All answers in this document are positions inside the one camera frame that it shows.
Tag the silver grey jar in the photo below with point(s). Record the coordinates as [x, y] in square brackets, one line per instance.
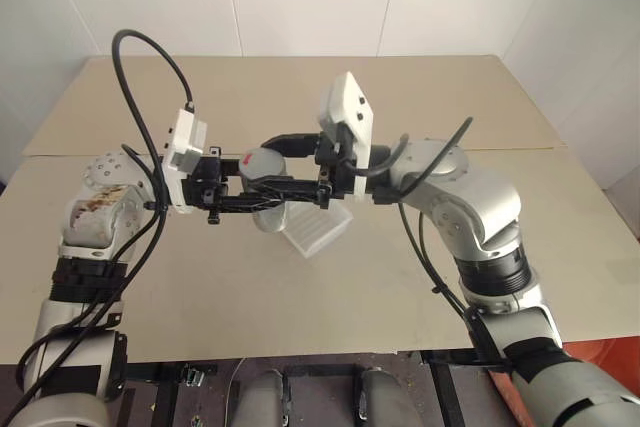
[270, 221]

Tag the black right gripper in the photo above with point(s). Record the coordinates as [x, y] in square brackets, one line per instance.
[327, 157]

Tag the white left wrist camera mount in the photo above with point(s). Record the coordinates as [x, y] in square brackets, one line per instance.
[182, 147]

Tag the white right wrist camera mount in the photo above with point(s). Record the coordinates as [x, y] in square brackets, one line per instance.
[345, 97]

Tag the grey cylindrical cup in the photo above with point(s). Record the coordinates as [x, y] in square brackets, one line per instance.
[265, 163]

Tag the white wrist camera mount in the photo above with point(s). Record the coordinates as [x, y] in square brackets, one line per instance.
[345, 97]
[182, 147]

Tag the black metal table frame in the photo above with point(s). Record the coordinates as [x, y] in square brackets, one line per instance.
[165, 392]

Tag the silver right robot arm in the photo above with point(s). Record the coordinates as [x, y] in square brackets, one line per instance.
[480, 197]

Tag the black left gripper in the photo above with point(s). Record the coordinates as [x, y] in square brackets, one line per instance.
[205, 182]

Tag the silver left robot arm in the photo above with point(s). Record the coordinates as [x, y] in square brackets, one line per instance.
[95, 227]

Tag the small metal clip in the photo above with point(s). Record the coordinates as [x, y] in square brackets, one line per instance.
[194, 375]

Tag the clear plastic box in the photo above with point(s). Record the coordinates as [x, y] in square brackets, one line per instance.
[320, 232]

